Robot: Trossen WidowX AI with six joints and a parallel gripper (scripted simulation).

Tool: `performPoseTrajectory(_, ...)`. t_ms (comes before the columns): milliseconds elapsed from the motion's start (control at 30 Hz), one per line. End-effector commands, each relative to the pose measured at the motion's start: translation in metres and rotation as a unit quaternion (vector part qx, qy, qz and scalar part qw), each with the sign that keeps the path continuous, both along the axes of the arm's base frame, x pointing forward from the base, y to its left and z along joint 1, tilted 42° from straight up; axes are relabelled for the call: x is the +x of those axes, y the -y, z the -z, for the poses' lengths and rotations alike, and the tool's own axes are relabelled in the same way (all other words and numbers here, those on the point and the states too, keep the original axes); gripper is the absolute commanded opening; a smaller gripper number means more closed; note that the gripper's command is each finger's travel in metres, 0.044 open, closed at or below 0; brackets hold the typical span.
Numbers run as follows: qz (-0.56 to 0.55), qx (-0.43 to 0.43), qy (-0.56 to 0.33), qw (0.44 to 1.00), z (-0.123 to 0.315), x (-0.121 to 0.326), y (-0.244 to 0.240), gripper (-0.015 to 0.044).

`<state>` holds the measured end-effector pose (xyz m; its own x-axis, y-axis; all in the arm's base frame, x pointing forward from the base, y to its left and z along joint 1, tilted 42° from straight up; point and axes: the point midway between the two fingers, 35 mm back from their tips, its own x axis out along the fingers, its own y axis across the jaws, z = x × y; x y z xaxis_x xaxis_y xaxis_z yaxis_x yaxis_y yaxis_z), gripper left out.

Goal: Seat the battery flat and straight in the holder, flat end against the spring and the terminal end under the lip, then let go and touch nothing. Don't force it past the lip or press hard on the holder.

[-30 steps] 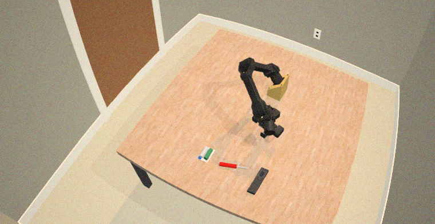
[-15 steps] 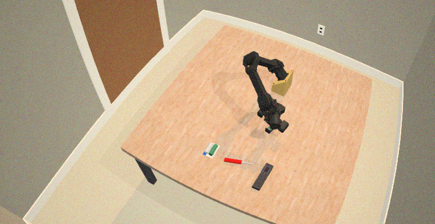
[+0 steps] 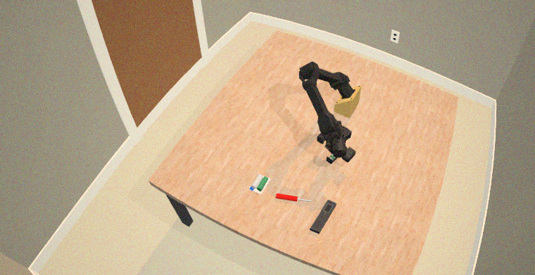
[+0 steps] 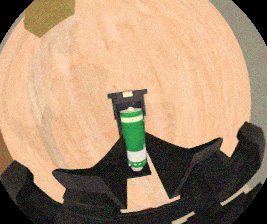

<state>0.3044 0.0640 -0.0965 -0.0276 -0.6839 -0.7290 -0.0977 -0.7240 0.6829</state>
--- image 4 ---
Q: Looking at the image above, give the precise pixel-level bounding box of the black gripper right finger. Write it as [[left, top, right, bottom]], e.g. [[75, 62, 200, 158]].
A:
[[145, 131, 223, 200]]

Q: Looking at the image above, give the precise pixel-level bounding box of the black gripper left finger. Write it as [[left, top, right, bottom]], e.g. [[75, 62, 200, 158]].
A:
[[52, 135, 128, 210]]

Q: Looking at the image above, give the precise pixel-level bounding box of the green and white battery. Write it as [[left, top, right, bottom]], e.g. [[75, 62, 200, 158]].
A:
[[120, 107, 146, 168]]

